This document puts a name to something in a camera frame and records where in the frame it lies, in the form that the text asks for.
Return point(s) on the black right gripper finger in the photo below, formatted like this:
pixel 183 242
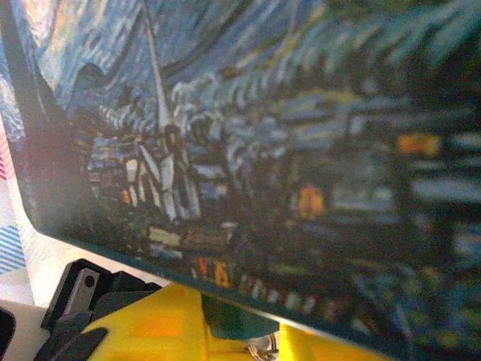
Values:
pixel 112 286

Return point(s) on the yellow padlock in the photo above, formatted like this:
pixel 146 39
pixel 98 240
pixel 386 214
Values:
pixel 169 327

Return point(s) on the starry night print tin box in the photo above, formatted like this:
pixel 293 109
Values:
pixel 263 150

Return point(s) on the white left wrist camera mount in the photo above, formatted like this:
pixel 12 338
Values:
pixel 28 331

